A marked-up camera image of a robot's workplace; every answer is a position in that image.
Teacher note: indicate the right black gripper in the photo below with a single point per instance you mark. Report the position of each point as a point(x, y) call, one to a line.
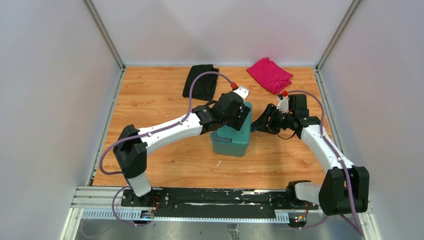
point(262, 123)

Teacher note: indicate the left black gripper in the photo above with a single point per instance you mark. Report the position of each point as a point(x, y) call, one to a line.
point(241, 118)

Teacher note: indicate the teal medicine box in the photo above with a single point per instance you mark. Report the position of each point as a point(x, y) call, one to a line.
point(228, 141)

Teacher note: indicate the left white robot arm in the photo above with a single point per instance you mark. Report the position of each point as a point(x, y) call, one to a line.
point(135, 145)

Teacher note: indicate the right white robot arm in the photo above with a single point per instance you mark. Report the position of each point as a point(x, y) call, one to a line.
point(345, 188)

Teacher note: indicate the pink folded cloth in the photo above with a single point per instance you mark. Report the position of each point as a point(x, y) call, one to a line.
point(270, 76)

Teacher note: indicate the black folded cloth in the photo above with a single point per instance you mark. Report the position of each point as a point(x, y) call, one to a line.
point(205, 86)

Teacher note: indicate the black metal base rail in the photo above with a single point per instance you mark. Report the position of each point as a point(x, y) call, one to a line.
point(179, 204)

